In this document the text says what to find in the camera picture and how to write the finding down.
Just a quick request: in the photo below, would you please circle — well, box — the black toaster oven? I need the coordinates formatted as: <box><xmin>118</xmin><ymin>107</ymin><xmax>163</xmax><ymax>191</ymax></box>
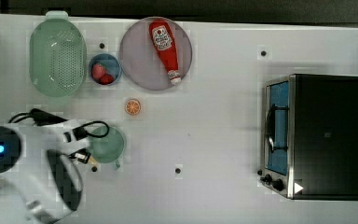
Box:
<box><xmin>257</xmin><ymin>74</ymin><xmax>358</xmax><ymax>201</ymax></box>

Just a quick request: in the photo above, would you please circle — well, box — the yellow banana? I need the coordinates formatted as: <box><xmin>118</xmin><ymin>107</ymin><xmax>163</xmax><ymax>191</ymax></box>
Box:
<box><xmin>89</xmin><ymin>157</ymin><xmax>98</xmax><ymax>166</ymax></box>

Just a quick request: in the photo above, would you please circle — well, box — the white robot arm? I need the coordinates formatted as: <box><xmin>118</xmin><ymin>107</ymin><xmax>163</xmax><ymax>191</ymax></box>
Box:
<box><xmin>0</xmin><ymin>123</ymin><xmax>90</xmax><ymax>224</ymax></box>

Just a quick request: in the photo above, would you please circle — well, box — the blue bowl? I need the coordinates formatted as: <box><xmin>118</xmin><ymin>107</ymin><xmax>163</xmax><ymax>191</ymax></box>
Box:
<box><xmin>89</xmin><ymin>53</ymin><xmax>122</xmax><ymax>86</ymax></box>

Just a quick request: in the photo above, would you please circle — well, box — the red strawberry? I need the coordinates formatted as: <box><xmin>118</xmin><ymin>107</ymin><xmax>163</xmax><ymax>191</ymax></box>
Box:
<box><xmin>100</xmin><ymin>74</ymin><xmax>115</xmax><ymax>85</ymax></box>
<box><xmin>91</xmin><ymin>63</ymin><xmax>106</xmax><ymax>80</ymax></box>

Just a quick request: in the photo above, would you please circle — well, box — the green mug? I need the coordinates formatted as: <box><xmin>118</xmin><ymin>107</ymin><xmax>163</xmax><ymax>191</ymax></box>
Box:
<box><xmin>89</xmin><ymin>126</ymin><xmax>127</xmax><ymax>170</ymax></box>

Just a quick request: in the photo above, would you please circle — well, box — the red strawberry lower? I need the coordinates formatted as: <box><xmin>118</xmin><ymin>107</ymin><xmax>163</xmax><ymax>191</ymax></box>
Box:
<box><xmin>100</xmin><ymin>74</ymin><xmax>115</xmax><ymax>85</ymax></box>

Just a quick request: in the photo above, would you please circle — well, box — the red strawberry upper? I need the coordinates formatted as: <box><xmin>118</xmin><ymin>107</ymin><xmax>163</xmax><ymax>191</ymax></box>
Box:
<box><xmin>91</xmin><ymin>63</ymin><xmax>106</xmax><ymax>80</ymax></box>

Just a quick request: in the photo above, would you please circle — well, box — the orange slice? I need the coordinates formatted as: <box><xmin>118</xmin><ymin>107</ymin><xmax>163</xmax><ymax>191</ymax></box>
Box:
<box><xmin>125</xmin><ymin>99</ymin><xmax>142</xmax><ymax>116</ymax></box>

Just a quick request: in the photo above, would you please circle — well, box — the green plastic colander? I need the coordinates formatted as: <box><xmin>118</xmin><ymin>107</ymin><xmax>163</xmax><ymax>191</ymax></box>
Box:
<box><xmin>29</xmin><ymin>10</ymin><xmax>87</xmax><ymax>98</ymax></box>

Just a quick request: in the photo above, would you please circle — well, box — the pink round plate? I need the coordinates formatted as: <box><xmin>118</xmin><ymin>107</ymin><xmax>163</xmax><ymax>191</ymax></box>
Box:
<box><xmin>119</xmin><ymin>17</ymin><xmax>192</xmax><ymax>91</ymax></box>

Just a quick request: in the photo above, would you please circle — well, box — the red ketchup bottle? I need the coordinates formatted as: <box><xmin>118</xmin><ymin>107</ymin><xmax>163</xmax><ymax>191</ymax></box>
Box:
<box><xmin>148</xmin><ymin>19</ymin><xmax>182</xmax><ymax>85</ymax></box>

